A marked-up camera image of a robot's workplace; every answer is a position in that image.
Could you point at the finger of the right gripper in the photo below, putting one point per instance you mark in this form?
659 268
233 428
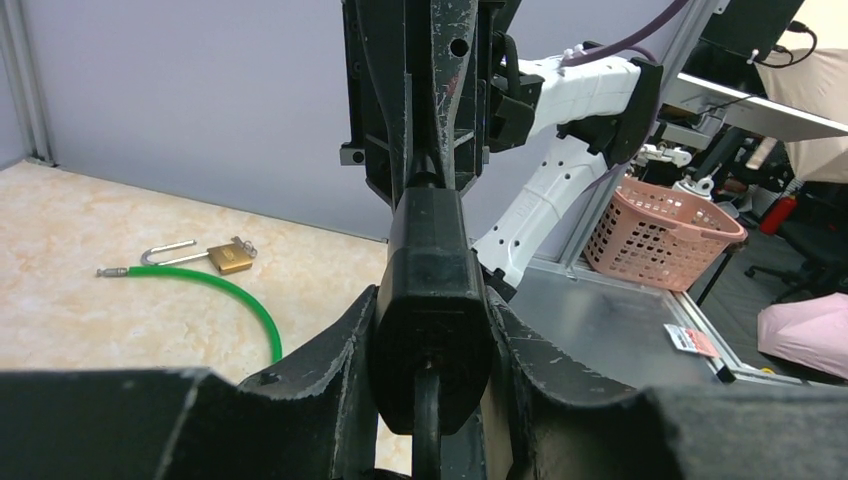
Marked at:
418 82

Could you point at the green cable lock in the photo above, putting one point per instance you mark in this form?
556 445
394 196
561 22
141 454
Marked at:
245 298

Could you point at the black padlock with keys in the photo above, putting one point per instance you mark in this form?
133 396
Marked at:
430 359

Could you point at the pink fabric bundle outside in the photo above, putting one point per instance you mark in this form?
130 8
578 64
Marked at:
811 333

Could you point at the brass padlock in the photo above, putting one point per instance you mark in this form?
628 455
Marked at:
236 256

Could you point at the pink plastic basket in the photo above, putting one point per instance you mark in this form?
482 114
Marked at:
659 237

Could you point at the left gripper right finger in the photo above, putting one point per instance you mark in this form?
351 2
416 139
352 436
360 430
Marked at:
549 416

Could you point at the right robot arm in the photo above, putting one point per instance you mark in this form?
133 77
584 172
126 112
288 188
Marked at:
602 107

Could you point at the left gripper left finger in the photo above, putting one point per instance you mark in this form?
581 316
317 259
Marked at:
308 416

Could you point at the small white paper label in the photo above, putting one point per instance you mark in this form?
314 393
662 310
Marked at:
692 341

